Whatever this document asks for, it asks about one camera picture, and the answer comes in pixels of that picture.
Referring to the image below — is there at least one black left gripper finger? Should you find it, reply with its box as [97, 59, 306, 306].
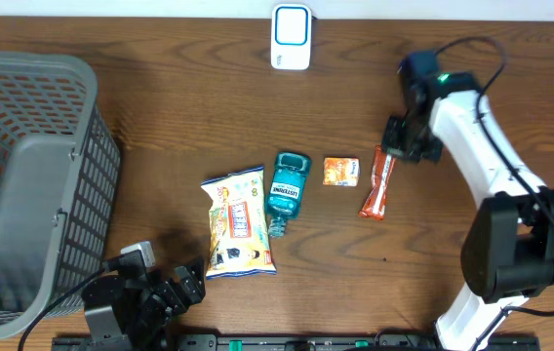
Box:
[186, 256, 206, 298]
[175, 266, 198, 305]

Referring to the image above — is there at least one red chocolate bar wrapper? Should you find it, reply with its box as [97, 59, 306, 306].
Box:
[359, 145, 395, 220]

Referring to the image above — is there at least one yellow snack bag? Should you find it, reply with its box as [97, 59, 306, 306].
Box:
[201, 166, 277, 280]

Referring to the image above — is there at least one orange tissue packet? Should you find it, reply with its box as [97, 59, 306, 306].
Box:
[323, 157, 360, 187]

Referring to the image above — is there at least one teal mouthwash bottle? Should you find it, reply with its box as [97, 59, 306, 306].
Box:
[266, 152, 311, 238]

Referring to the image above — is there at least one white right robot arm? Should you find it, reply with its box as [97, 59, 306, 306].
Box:
[381, 50, 554, 350]

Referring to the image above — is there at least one white barcode scanner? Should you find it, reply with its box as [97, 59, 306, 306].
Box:
[270, 3, 312, 70]

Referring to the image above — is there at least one grey plastic shopping basket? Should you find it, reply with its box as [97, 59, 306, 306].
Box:
[0, 52, 121, 339]

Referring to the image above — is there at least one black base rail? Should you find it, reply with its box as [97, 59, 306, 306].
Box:
[51, 332, 541, 351]

